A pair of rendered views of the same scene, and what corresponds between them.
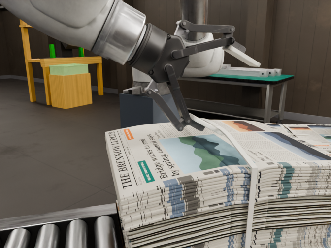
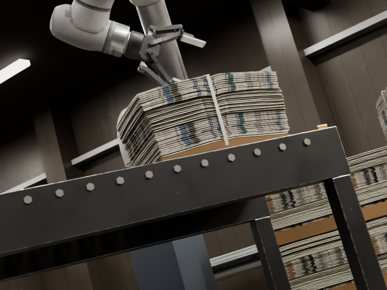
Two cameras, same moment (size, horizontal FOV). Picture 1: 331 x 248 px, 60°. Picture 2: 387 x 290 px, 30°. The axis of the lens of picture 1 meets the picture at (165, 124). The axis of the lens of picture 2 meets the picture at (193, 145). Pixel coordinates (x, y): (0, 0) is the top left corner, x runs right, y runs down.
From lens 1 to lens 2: 158 cm
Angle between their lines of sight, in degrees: 28
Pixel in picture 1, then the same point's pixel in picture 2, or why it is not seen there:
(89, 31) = (102, 34)
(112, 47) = (114, 41)
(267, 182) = (219, 83)
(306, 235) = (262, 118)
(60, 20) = (88, 30)
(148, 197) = (151, 92)
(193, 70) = not seen: hidden behind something
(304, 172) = (239, 76)
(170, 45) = (146, 39)
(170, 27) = not seen: hidden behind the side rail
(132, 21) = (122, 27)
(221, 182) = (190, 83)
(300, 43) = not seen: outside the picture
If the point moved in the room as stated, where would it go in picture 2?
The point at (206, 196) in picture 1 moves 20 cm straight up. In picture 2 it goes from (184, 91) to (164, 21)
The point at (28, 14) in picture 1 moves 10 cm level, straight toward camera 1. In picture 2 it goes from (71, 32) to (82, 14)
